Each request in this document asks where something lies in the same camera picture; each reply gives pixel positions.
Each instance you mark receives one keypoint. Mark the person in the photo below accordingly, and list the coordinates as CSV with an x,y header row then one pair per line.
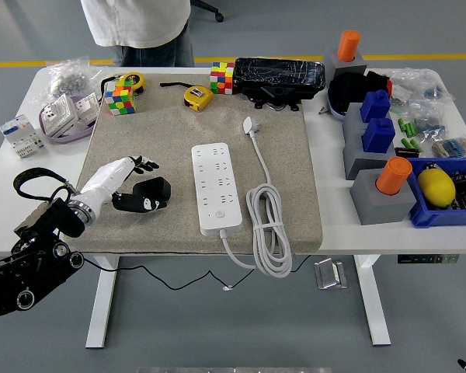
x,y
140,23

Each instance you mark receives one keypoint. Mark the black table control panel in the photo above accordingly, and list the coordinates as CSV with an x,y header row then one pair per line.
x,y
427,259

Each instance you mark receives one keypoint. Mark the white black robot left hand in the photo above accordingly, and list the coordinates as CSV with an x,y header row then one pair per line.
x,y
105,180

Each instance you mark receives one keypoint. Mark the small metal screw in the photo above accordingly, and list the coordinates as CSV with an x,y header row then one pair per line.
x,y
323,111

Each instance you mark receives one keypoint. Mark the blue block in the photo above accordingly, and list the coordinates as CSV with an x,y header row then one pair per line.
x,y
374,107
378,136

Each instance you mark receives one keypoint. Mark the yellow lemon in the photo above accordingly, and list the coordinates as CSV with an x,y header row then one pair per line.
x,y
437,186

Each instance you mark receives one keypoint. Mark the white circuit breaker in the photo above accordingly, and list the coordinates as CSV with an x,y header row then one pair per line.
x,y
21,136

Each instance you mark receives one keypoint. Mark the black office chair base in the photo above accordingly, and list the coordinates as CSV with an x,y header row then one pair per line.
x,y
213,9

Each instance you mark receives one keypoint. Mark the clear bag of blue parts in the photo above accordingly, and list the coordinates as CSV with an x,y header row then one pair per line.
x,y
431,124

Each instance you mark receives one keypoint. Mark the yellow black tape measure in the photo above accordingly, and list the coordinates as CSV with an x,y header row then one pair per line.
x,y
136,79

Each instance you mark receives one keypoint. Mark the blue plastic bin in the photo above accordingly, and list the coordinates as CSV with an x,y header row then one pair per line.
x,y
442,217

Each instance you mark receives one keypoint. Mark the black cloth bundle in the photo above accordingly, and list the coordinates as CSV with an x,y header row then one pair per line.
x,y
345,89

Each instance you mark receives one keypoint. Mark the light blue dish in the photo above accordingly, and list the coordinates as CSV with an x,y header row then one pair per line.
x,y
336,112

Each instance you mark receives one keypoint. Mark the orange cylinder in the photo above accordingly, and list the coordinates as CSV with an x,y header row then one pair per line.
x,y
348,44
392,176

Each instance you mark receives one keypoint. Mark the grey-brown mat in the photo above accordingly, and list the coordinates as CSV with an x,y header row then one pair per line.
x,y
159,132

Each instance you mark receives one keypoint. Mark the small red block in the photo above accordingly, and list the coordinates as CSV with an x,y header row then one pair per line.
x,y
389,87

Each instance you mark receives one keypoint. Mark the grey stepped block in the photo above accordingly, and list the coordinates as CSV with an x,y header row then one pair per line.
x,y
353,155

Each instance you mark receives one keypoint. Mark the silver metal bracket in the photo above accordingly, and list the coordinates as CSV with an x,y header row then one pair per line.
x,y
328,274

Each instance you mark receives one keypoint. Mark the clear bag of resistors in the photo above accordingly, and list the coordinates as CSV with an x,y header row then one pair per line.
x,y
452,147

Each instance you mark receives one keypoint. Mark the white wall socket panel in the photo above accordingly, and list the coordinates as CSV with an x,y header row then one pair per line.
x,y
87,110
60,114

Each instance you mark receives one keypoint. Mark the clear bag of screws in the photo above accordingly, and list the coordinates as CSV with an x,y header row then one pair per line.
x,y
70,77

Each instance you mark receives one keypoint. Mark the white table leg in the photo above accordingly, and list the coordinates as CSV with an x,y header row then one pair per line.
x,y
376,311
101,311

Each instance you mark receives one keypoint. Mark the black plastic-wrapped device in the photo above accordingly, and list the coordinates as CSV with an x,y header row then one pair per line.
x,y
275,74

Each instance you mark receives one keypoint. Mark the purple tray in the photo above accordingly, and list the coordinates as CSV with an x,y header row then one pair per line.
x,y
71,138

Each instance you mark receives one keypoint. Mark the clear bag of white parts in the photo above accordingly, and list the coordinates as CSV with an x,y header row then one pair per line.
x,y
411,83

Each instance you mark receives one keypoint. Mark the small black chip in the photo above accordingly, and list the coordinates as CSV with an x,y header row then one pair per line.
x,y
404,152

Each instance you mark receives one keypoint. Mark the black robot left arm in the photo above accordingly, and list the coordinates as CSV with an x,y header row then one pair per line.
x,y
54,217

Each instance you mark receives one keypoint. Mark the green battery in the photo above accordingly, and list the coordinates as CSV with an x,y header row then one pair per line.
x,y
417,145
407,142
408,129
401,124
413,129

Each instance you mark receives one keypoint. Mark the multicoloured puzzle cube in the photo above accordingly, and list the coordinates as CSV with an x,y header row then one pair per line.
x,y
120,103
222,79

